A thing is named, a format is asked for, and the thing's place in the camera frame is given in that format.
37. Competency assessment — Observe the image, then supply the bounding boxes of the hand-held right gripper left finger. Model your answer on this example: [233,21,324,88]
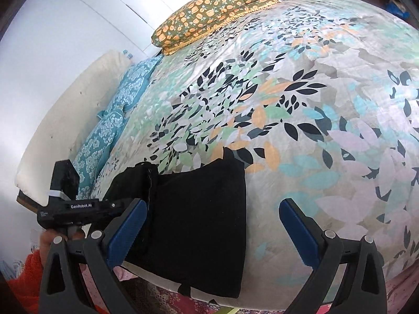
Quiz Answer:
[39,198,148,314]

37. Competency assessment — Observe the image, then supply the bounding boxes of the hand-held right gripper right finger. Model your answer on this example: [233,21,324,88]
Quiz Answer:
[279,198,387,314]

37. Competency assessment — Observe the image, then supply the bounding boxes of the person's right leg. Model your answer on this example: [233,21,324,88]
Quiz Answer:
[384,266,419,314]

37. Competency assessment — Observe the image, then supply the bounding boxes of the person's left hand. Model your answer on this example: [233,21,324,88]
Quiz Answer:
[39,227,86,269]

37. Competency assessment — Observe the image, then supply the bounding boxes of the black pants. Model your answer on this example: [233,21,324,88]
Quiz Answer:
[104,147,248,299]

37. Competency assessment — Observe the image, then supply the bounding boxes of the large blue floral pillow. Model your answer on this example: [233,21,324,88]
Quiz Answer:
[72,109,127,201]

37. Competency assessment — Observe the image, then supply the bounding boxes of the blue bag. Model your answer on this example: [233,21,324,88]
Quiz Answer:
[385,0,410,18]

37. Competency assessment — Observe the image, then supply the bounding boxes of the floral leaf bedsheet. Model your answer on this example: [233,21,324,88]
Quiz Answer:
[94,0,419,312]

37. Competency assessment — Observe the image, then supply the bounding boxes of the small blue floral pillow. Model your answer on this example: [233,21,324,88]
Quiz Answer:
[113,54,164,112]

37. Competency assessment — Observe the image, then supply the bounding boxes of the cream padded headboard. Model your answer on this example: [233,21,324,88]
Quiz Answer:
[14,50,132,207]

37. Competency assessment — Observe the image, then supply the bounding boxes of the patterned rug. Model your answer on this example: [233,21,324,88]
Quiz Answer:
[130,281,297,314]

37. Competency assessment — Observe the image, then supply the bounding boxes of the yellow floral pillow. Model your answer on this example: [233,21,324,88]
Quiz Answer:
[151,0,286,56]

